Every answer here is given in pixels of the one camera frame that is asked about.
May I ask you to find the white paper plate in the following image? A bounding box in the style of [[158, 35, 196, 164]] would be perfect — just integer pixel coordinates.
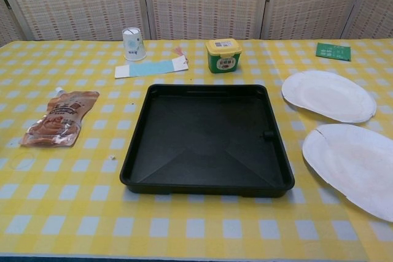
[[302, 123, 393, 223], [281, 70, 378, 124]]

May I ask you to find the black plastic tray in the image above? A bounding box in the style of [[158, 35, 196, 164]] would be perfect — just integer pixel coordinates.
[[119, 83, 296, 199]]

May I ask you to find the green tub with yellow lid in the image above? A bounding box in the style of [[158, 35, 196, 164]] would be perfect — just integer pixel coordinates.
[[205, 39, 243, 74]]

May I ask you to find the pink tassel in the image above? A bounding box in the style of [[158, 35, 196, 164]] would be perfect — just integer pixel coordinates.
[[172, 46, 189, 62]]

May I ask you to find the white and blue paper card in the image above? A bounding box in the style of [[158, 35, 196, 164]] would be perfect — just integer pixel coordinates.
[[114, 57, 189, 79]]

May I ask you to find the upturned white paper cup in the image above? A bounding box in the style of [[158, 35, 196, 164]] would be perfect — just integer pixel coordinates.
[[122, 27, 147, 61]]

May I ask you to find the woven folding screen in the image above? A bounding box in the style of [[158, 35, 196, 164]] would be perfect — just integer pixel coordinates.
[[0, 0, 393, 47]]

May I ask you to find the brown sauce pouch with spout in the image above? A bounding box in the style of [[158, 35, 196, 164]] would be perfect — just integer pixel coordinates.
[[18, 87, 101, 148]]

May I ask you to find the yellow checked tablecloth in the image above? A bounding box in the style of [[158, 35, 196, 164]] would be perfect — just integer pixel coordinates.
[[0, 38, 393, 258]]

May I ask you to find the green printed card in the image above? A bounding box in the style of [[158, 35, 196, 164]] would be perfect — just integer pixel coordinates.
[[315, 42, 352, 62]]

